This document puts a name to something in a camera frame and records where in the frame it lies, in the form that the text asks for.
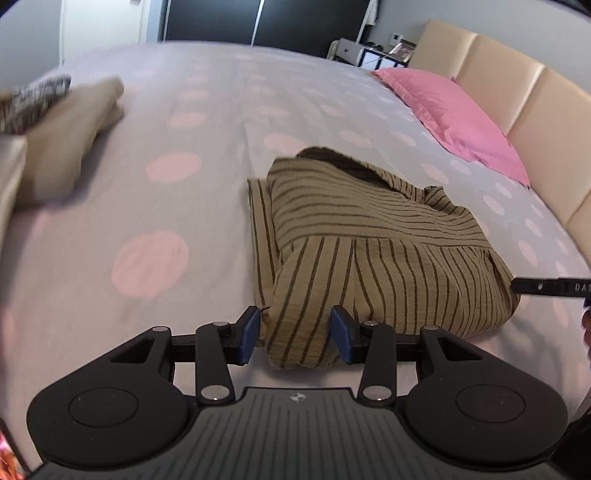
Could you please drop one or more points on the white folded towel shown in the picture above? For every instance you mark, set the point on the white folded towel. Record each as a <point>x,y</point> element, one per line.
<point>12,163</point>

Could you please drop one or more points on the person's right hand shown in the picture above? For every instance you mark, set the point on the person's right hand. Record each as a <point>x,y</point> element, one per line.
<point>586,325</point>

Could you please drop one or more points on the pink pillow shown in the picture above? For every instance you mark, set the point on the pink pillow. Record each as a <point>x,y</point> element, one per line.
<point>455,120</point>

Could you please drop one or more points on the dark floral garment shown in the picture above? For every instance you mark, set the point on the dark floral garment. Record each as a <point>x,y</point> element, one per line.
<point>22,108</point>

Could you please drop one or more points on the red plastic bag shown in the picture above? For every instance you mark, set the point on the red plastic bag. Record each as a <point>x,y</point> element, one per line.
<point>12,466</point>

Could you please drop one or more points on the brown striped shirt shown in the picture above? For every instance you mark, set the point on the brown striped shirt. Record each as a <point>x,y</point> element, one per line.
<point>329,230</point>

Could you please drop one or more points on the tan folded garment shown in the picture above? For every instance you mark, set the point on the tan folded garment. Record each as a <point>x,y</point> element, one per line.
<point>58,143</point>

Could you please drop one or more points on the polka dot bed sheet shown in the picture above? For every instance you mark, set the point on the polka dot bed sheet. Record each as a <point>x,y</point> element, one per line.
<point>157,231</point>

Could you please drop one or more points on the white bedside table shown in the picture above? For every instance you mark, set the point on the white bedside table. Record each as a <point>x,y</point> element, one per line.
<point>363,56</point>

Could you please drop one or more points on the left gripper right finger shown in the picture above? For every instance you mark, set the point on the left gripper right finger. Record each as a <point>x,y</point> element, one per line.
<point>373,345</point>

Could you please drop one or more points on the black wardrobe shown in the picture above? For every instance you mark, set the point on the black wardrobe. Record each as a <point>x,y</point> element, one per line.
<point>302,26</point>

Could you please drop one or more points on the cream padded headboard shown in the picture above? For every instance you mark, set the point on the cream padded headboard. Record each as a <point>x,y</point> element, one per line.
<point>544,115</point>

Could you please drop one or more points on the framed photo on table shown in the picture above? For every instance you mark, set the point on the framed photo on table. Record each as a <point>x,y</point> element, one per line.
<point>403,51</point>

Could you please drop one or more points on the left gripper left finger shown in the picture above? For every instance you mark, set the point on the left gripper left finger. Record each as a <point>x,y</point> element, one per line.
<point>218,345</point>

